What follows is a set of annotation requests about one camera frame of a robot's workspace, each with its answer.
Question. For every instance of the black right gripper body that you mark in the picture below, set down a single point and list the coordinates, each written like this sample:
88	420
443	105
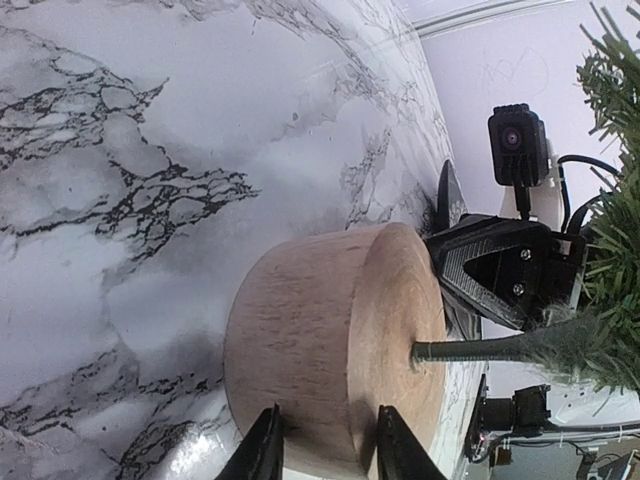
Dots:
557	262

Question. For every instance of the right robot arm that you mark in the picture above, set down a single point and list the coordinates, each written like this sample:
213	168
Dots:
577	405

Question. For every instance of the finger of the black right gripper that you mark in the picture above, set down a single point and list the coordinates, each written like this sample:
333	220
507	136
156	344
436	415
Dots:
461	324
492	265

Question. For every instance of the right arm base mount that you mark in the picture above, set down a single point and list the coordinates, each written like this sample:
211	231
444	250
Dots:
524	414

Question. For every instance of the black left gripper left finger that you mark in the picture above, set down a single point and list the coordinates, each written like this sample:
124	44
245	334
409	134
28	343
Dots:
260	455

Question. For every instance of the black floral rectangular plate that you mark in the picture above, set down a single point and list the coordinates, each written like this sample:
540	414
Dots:
449	206

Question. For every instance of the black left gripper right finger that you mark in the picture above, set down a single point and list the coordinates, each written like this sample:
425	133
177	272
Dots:
400	456

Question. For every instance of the small green christmas tree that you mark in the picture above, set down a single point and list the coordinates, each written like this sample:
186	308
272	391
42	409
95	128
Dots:
324	321

